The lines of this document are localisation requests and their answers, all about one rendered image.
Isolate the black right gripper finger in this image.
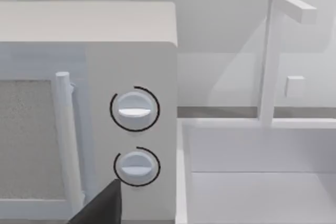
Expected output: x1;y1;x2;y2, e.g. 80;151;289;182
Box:
67;178;123;224

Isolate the small white microwave knob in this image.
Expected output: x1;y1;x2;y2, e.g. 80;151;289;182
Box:
117;152;155;182

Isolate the large white microwave knob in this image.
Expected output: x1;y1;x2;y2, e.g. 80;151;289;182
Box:
114;91;154;126

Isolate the pale microwave door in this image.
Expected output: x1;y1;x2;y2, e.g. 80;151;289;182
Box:
0;45;91;224

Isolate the pale microwave oven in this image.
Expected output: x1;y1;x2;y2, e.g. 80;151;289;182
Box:
0;1;179;224

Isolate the white sink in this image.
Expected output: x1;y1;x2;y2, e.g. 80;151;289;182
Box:
175;118;336;224

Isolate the tall white tap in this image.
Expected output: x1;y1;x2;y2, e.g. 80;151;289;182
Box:
258;0;318;126

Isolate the white microwave door handle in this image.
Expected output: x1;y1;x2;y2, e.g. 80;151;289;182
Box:
55;71;86;224

